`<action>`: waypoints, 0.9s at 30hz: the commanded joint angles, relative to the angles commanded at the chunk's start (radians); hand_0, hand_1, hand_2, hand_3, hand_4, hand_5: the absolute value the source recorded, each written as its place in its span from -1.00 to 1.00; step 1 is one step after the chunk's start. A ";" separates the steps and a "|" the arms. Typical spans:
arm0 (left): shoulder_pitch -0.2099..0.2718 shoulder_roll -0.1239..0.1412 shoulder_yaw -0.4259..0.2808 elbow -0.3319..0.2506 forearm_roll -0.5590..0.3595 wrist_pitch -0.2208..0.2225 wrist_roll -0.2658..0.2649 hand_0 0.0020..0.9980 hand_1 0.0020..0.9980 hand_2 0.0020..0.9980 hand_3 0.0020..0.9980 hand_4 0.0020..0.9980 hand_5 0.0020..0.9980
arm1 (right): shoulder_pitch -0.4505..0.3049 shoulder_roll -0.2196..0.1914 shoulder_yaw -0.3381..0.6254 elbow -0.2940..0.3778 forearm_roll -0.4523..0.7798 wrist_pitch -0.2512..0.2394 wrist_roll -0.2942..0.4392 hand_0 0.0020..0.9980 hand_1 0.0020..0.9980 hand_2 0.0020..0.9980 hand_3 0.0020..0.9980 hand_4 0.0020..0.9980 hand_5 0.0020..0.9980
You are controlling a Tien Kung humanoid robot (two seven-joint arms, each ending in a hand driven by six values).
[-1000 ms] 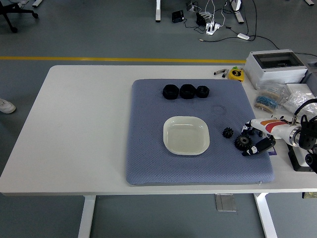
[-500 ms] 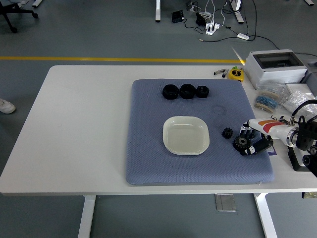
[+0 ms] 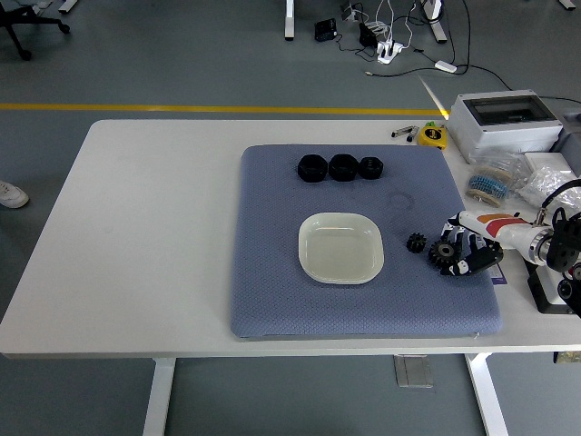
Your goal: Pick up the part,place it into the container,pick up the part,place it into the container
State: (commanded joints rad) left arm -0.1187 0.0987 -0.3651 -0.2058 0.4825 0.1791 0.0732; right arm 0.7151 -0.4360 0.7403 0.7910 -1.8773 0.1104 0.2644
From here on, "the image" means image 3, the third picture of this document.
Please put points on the purple white card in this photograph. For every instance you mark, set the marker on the purple white card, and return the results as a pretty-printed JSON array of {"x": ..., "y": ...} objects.
[{"x": 498, "y": 278}]

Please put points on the large black hex nut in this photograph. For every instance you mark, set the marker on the large black hex nut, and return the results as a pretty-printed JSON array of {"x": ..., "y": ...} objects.
[
  {"x": 311, "y": 169},
  {"x": 343, "y": 168}
]

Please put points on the grey electrical enclosure box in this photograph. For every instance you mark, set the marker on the grey electrical enclosure box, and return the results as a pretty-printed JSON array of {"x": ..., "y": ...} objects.
[{"x": 499, "y": 131}]

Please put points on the person's white shoe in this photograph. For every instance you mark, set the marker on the person's white shoe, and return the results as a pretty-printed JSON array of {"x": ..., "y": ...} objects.
[{"x": 11, "y": 195}]

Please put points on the yellow tape measure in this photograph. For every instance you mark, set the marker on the yellow tape measure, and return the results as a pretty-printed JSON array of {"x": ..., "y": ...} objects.
[{"x": 432, "y": 135}]

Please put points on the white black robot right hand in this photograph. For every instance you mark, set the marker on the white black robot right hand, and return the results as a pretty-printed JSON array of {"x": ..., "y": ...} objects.
[{"x": 490, "y": 227}]

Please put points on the white power strip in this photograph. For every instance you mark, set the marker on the white power strip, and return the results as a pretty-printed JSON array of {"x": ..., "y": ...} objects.
[{"x": 388, "y": 51}]

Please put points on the small black gear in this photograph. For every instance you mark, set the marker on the small black gear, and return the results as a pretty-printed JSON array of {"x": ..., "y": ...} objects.
[{"x": 416, "y": 243}]

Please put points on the small silver black tool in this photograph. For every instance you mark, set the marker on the small silver black tool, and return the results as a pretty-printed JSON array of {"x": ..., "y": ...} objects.
[{"x": 401, "y": 131}]

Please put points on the large black gear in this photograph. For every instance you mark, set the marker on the large black gear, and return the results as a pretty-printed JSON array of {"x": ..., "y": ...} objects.
[{"x": 438, "y": 254}]

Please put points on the black office chair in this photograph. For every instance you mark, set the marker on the black office chair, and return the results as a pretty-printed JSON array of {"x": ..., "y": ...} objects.
[{"x": 18, "y": 18}]

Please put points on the white flat box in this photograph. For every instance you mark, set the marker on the white flat box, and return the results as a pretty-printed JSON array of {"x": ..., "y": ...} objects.
[{"x": 544, "y": 160}]

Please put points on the yellow floor tape line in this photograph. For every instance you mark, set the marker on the yellow floor tape line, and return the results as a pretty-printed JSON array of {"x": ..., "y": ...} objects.
[{"x": 181, "y": 108}]

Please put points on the white square plate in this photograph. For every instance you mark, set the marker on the white square plate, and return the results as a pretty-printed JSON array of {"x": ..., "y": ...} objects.
[{"x": 340, "y": 254}]

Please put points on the small yellowish dark box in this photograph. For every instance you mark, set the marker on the small yellowish dark box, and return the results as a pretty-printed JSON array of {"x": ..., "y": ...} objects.
[{"x": 567, "y": 357}]

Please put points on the small black hex nut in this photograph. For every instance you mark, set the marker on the small black hex nut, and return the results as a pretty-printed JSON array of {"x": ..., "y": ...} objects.
[{"x": 372, "y": 169}]

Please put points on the white desk leg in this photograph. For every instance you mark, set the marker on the white desk leg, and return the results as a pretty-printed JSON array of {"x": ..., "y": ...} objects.
[
  {"x": 68, "y": 5},
  {"x": 566, "y": 3},
  {"x": 436, "y": 22},
  {"x": 289, "y": 20}
]

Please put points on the white flat adapter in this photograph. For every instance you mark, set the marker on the white flat adapter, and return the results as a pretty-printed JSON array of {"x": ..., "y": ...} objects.
[{"x": 446, "y": 66}]

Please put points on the white box red button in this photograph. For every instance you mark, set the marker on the white box red button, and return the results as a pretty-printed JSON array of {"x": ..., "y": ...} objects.
[{"x": 542, "y": 295}]

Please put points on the white table leg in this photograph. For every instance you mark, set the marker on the white table leg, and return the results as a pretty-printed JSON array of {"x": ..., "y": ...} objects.
[
  {"x": 159, "y": 399},
  {"x": 488, "y": 399}
]

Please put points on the blue-grey textured mat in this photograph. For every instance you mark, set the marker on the blue-grey textured mat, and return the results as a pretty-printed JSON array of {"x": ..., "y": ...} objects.
[{"x": 272, "y": 295}]

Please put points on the black box device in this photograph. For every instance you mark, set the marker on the black box device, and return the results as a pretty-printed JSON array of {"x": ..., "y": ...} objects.
[{"x": 325, "y": 30}]

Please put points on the bag of blue resistors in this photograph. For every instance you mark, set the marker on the bag of blue resistors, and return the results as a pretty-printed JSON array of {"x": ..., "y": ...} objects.
[{"x": 488, "y": 184}]

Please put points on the grey plug adapter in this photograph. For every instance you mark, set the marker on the grey plug adapter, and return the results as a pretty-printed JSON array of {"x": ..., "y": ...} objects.
[{"x": 349, "y": 12}]

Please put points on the clear bag of parts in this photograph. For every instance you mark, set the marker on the clear bag of parts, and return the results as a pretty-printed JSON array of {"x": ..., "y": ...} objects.
[{"x": 544, "y": 181}]

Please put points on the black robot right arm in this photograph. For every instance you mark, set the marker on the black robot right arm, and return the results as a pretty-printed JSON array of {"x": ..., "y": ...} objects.
[{"x": 563, "y": 240}]

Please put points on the black power brick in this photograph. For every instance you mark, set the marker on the black power brick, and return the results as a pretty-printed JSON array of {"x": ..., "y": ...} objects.
[{"x": 367, "y": 34}]

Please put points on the metal floor plate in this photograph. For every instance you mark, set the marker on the metal floor plate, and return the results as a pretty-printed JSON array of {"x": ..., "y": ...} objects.
[{"x": 413, "y": 371}]

